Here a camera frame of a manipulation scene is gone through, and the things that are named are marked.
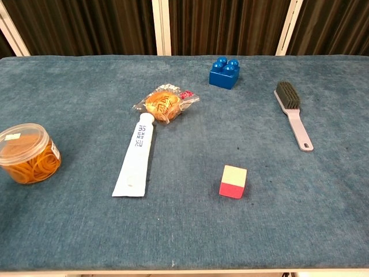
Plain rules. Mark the packaged orange bun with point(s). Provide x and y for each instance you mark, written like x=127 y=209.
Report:
x=162 y=105

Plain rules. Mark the white toothpaste tube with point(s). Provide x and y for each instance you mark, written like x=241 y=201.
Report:
x=135 y=155

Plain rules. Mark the yellow and red cube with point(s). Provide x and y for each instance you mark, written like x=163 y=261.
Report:
x=233 y=181

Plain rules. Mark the blue toy building block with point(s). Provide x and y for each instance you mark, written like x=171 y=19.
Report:
x=223 y=76

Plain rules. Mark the blue table cloth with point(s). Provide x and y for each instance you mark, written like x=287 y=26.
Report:
x=184 y=225

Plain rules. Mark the pink brush with grey bristles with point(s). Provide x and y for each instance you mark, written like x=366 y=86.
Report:
x=289 y=105

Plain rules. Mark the dark brown curtain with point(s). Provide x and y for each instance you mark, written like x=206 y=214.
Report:
x=225 y=26

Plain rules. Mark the clear jar of rubber bands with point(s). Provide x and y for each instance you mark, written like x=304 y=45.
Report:
x=27 y=155

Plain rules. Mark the wide white frame post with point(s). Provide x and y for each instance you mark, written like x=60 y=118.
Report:
x=162 y=27

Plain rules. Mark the white frame post with slot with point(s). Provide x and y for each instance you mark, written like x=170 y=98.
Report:
x=288 y=29

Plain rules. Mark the slanted white frame post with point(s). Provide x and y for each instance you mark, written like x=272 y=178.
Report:
x=13 y=33

